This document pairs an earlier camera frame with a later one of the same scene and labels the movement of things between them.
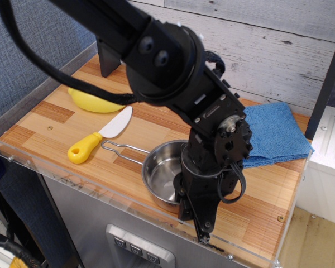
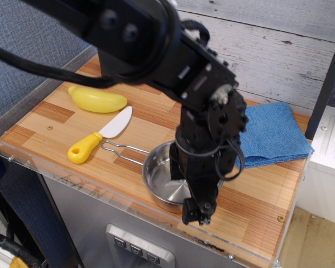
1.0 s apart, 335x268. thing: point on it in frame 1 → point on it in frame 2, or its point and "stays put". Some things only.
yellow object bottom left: x=18 y=263 stays put
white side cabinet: x=322 y=190 stays put
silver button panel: x=128 y=249 stays put
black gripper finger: x=203 y=231 → x=191 y=212
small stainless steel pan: x=160 y=167 stays put
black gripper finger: x=186 y=212 → x=176 y=172
